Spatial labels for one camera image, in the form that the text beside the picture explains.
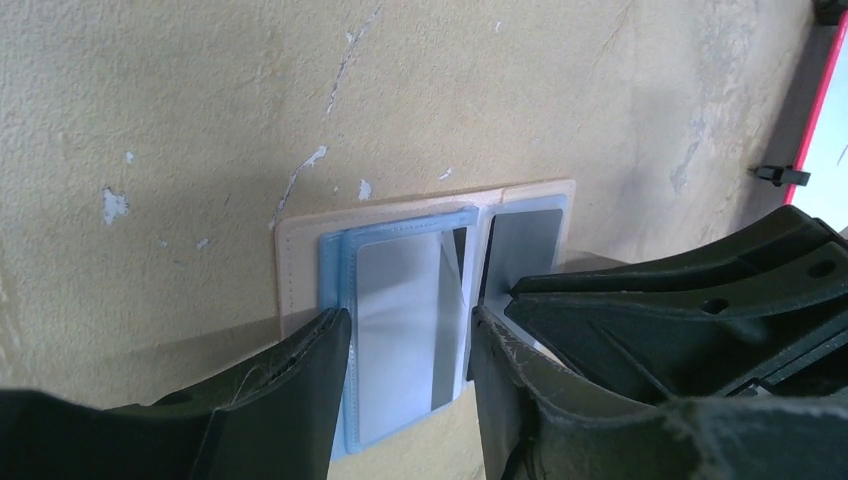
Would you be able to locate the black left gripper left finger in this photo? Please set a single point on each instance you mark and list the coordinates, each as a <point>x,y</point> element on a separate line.
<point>272,416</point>

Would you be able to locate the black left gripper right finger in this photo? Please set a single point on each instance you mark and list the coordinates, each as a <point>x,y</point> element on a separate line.
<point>538,420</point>

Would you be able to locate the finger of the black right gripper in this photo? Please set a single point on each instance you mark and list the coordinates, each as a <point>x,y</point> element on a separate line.
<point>783,235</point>
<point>783,330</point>

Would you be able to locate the black credit card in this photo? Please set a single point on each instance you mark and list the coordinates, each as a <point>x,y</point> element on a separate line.
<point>521,244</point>

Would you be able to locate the black whiteboard clip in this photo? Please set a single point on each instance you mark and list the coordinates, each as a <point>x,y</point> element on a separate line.
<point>780,176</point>
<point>829,12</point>

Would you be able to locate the pink framed whiteboard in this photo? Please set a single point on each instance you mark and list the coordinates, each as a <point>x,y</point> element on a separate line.
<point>823,147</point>

